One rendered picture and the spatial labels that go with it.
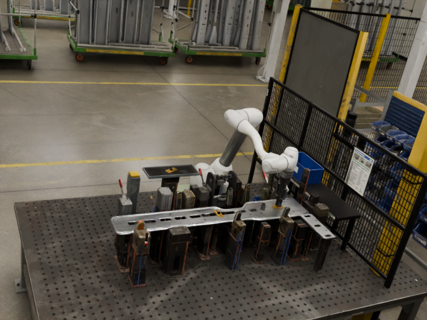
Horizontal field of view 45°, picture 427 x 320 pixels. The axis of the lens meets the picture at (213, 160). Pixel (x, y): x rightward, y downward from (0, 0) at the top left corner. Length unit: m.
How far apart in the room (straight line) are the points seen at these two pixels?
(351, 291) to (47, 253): 1.96
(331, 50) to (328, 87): 0.39
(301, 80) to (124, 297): 3.70
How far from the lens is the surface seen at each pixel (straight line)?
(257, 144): 3.48
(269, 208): 3.59
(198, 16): 10.96
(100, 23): 9.92
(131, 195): 3.45
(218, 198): 3.62
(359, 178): 3.77
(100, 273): 3.26
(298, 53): 6.10
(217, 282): 3.31
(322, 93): 5.71
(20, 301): 4.16
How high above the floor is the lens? 2.74
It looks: 25 degrees down
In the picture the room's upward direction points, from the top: 10 degrees clockwise
